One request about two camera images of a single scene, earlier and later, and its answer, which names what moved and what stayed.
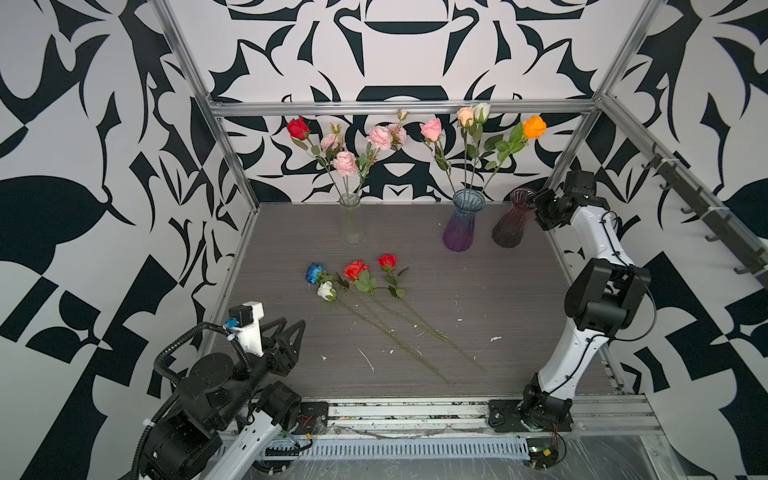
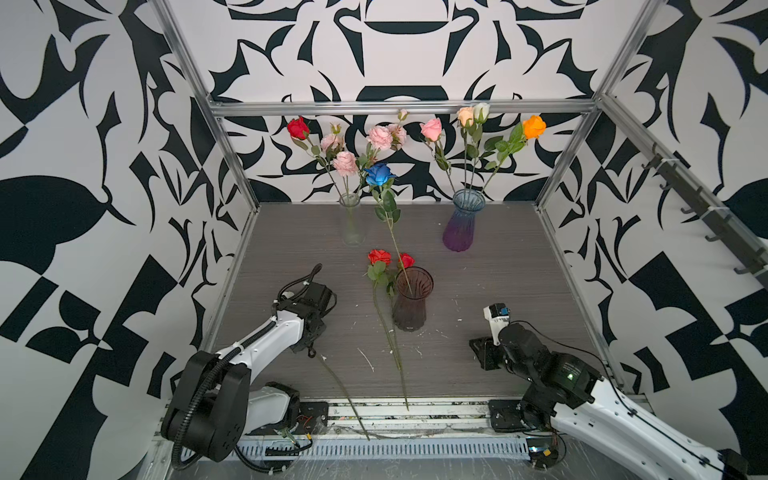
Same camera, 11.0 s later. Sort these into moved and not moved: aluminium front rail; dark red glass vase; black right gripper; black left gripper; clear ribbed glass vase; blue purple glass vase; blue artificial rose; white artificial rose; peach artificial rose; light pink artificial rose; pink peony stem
Moved: black right gripper; black left gripper; blue artificial rose; dark red glass vase
Not moved: light pink artificial rose; clear ribbed glass vase; blue purple glass vase; white artificial rose; pink peony stem; peach artificial rose; aluminium front rail
